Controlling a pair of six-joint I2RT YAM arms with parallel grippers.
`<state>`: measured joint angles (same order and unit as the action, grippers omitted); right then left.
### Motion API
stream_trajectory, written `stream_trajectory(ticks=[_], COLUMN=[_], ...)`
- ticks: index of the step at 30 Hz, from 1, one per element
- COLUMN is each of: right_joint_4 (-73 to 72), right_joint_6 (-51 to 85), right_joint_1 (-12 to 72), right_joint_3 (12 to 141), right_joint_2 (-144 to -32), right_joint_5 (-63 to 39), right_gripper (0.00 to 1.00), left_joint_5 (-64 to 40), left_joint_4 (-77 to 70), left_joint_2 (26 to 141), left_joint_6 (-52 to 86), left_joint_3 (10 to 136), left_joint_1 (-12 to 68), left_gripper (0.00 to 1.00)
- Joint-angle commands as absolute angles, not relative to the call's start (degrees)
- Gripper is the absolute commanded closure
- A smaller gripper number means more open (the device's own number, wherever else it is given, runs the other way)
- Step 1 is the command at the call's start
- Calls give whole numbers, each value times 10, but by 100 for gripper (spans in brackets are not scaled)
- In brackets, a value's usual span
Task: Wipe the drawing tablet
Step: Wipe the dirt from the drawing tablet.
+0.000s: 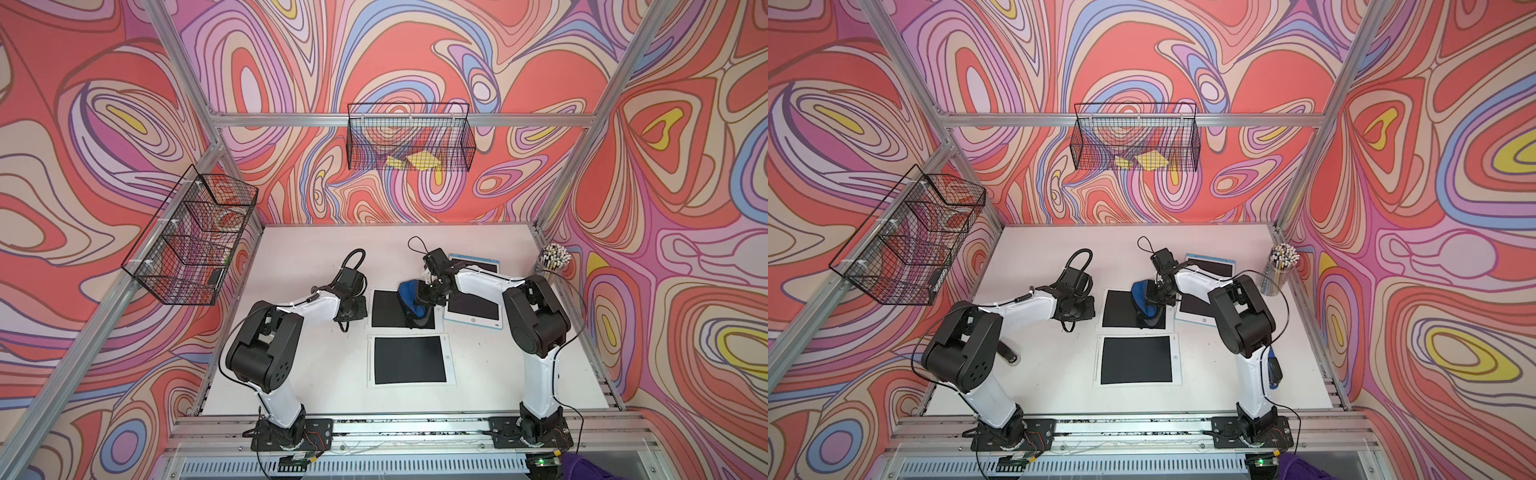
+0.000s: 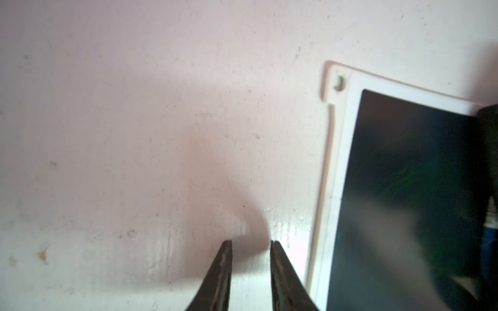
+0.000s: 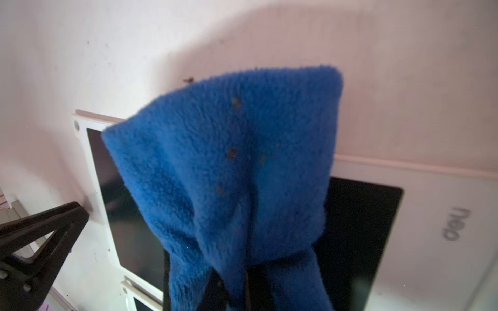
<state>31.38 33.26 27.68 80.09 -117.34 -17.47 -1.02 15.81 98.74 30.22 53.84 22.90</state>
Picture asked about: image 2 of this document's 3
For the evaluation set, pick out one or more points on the white tablet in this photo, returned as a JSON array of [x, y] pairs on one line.
[[400, 193]]

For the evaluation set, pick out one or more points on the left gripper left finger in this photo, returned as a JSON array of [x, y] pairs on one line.
[[214, 292]]

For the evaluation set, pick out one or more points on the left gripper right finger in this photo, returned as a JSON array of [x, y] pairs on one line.
[[288, 293]]

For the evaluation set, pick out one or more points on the blue microfibre cloth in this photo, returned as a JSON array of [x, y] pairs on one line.
[[484, 242]]

